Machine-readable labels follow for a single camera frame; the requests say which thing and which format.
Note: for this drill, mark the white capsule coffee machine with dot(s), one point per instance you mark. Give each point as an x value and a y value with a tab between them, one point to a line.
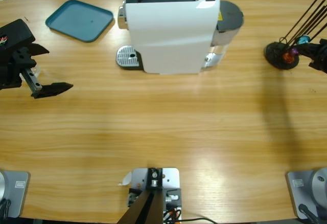
166	29

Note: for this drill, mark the metal drip tray grate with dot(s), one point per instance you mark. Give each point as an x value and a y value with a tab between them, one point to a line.
125	55

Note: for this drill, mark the black capsule holder with rods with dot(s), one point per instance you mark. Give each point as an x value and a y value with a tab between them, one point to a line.
274	55

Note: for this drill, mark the white paper tag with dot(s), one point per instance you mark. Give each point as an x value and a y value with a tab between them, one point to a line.
126	179

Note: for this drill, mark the teal coffee capsule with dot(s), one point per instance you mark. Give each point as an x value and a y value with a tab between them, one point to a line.
303	40

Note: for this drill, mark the grey base plate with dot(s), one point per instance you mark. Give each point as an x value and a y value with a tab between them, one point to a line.
18	196
293	190

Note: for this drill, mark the clear water tank dark lid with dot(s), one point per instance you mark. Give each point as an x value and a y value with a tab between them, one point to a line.
230	14

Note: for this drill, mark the orange coffee capsule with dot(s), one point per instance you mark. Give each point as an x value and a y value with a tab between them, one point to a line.
288	58

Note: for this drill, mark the purple coffee capsule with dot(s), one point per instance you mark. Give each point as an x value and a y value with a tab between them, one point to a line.
294	52

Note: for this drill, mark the dark camera post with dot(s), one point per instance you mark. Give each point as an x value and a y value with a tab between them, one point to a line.
148	208

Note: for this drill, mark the teal plastic tray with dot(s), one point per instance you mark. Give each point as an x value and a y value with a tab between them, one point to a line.
76	19

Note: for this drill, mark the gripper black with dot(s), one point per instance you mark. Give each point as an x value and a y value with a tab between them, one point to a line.
15	34
324	55

